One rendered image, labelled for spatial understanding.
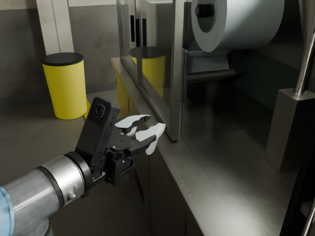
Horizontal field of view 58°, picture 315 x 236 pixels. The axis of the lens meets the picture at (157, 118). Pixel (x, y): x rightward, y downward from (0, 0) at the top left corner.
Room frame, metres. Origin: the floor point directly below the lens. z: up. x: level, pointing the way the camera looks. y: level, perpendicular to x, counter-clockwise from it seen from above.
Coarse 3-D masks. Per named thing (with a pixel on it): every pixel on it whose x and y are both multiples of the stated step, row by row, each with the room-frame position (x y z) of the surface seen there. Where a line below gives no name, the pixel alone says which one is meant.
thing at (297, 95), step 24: (312, 0) 0.79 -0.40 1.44; (312, 24) 0.79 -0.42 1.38; (312, 48) 0.80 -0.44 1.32; (312, 72) 0.81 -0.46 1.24; (288, 96) 0.81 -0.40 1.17; (312, 96) 0.80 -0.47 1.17; (288, 120) 0.78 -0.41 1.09; (312, 120) 0.79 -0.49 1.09; (288, 144) 0.77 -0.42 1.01; (288, 168) 0.78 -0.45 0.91
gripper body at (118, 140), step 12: (120, 132) 0.46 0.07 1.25; (108, 144) 0.42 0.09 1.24; (120, 144) 0.42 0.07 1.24; (72, 156) 0.38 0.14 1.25; (108, 156) 0.41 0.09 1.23; (120, 156) 0.41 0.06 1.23; (132, 156) 0.44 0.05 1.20; (84, 168) 0.36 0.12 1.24; (96, 168) 0.39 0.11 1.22; (108, 168) 0.41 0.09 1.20; (120, 168) 0.41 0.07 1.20; (132, 168) 0.44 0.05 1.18; (96, 180) 0.39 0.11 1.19; (108, 180) 0.42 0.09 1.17; (120, 180) 0.42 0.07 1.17; (84, 192) 0.37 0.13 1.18
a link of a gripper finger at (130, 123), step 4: (132, 116) 0.53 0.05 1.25; (136, 116) 0.53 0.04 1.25; (140, 116) 0.53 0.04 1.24; (144, 116) 0.53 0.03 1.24; (148, 116) 0.54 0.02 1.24; (124, 120) 0.51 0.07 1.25; (128, 120) 0.51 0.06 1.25; (132, 120) 0.51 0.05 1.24; (136, 120) 0.51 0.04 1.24; (140, 120) 0.52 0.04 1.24; (144, 120) 0.53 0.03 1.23; (116, 124) 0.49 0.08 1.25; (120, 124) 0.49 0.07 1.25; (124, 124) 0.49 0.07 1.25; (128, 124) 0.50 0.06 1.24; (132, 124) 0.50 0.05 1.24; (136, 124) 0.51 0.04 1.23; (120, 128) 0.48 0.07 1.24; (124, 128) 0.48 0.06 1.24; (128, 128) 0.49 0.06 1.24; (132, 128) 0.52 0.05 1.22; (124, 132) 0.48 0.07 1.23; (128, 132) 0.49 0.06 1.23; (132, 132) 0.52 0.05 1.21; (132, 136) 0.52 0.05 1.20
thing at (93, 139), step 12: (96, 108) 0.42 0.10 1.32; (108, 108) 0.41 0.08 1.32; (96, 120) 0.41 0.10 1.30; (108, 120) 0.40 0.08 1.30; (84, 132) 0.41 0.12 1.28; (96, 132) 0.40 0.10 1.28; (108, 132) 0.40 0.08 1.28; (84, 144) 0.40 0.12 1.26; (96, 144) 0.39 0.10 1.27; (84, 156) 0.39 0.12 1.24; (96, 156) 0.39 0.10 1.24
